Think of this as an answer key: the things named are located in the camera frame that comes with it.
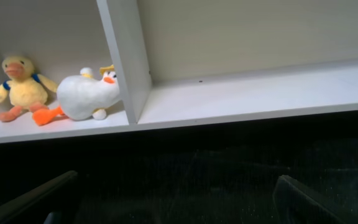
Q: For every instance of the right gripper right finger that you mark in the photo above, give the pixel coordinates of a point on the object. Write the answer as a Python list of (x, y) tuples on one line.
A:
[(300, 205)]

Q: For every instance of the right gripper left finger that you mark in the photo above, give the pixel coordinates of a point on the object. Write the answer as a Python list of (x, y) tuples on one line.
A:
[(26, 205)]

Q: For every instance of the yellow plush duck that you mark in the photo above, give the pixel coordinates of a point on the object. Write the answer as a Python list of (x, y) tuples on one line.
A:
[(26, 91)]

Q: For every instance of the white plush duck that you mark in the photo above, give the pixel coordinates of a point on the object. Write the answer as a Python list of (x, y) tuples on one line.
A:
[(84, 96)]

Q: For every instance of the white shelf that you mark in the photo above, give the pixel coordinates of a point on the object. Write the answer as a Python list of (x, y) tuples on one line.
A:
[(244, 93)]

